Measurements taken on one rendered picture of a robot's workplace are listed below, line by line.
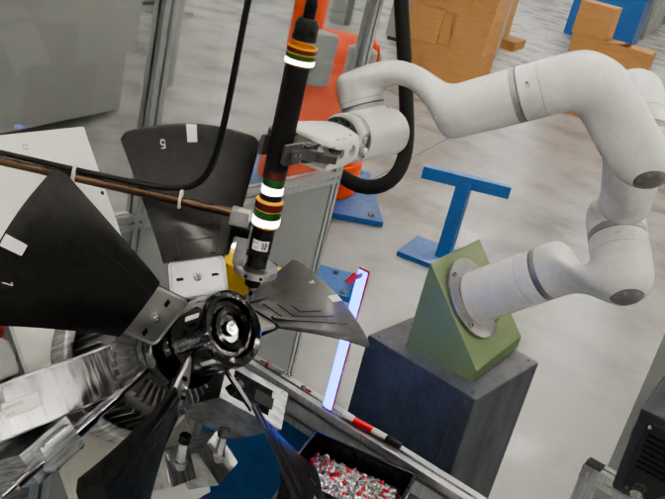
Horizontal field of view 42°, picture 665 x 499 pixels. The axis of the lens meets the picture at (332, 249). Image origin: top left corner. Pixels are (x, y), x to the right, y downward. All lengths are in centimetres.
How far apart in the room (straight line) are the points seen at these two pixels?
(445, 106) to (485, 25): 787
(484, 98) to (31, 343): 81
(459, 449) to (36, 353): 96
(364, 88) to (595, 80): 37
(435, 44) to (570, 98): 806
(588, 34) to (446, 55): 187
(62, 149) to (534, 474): 240
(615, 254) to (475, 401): 43
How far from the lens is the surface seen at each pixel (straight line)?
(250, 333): 134
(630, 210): 166
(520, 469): 347
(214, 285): 137
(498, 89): 141
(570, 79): 139
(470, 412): 191
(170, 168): 142
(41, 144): 156
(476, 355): 196
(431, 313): 195
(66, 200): 120
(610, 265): 178
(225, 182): 142
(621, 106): 143
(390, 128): 149
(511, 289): 190
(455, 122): 143
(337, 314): 156
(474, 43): 933
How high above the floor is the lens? 186
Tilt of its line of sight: 23 degrees down
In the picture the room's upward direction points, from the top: 14 degrees clockwise
